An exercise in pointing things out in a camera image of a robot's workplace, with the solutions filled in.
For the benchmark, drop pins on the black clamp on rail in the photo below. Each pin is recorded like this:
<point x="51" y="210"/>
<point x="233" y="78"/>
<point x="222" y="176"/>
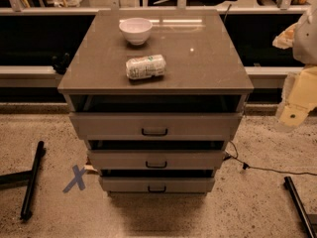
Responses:
<point x="60" y="64"/>

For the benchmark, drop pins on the grey drawer cabinet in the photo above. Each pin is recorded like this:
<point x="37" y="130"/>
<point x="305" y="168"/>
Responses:
<point x="203" y="75"/>

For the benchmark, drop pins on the blue tape cross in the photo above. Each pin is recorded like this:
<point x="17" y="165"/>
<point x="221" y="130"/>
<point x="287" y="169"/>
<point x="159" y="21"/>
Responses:
<point x="78" y="174"/>

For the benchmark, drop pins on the grey drawer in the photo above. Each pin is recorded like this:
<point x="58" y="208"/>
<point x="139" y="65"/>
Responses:
<point x="156" y="159"/>
<point x="158" y="185"/>
<point x="159" y="126"/>

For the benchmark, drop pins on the crushed white can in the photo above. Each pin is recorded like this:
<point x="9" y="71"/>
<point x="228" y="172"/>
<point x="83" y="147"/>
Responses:
<point x="145" y="67"/>

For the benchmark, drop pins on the white bowl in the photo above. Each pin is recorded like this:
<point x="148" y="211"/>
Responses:
<point x="136" y="30"/>

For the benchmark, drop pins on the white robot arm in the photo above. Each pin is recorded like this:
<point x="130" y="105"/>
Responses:
<point x="304" y="47"/>

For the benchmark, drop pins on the black stand leg right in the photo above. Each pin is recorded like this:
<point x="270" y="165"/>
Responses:
<point x="309" y="221"/>

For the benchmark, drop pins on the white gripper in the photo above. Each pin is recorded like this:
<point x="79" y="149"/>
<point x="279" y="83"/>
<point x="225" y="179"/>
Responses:
<point x="305" y="42"/>

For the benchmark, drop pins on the black stand leg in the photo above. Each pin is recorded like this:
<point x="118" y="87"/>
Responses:
<point x="309" y="221"/>
<point x="29" y="178"/>

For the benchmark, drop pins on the black stand leg left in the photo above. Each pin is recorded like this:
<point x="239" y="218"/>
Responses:
<point x="29" y="178"/>

